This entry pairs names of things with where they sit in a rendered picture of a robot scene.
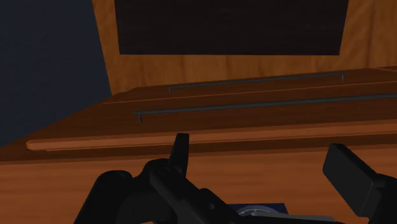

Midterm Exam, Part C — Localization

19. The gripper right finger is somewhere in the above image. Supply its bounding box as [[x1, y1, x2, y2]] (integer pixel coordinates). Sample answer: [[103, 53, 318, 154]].
[[321, 143, 397, 224]]

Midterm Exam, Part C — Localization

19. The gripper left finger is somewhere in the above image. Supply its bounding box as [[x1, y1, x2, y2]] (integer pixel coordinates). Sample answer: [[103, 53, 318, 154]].
[[73, 132, 246, 224]]

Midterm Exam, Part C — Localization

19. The brown wooden chest of drawers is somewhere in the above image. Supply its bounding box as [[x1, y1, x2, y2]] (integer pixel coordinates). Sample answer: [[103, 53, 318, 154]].
[[0, 66, 397, 224]]

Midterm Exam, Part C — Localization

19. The dark blue flat rectangular thing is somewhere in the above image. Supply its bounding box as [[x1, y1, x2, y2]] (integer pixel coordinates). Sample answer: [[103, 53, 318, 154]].
[[225, 203, 289, 216]]

